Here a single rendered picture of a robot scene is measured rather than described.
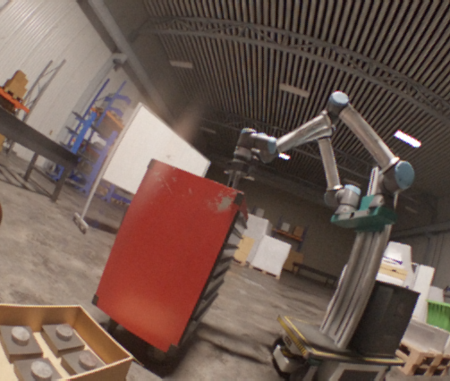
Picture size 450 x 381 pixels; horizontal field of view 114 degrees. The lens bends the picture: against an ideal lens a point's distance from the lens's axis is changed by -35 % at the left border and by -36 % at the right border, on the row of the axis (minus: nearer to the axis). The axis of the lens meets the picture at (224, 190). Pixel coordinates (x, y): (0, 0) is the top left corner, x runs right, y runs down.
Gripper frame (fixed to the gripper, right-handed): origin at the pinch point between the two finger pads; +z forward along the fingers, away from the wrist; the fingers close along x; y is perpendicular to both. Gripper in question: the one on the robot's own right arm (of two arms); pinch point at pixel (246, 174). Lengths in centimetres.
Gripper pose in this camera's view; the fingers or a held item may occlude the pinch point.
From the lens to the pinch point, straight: 160.5
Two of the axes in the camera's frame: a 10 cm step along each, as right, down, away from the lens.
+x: 4.9, 3.7, 7.9
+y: 7.8, 2.3, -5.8
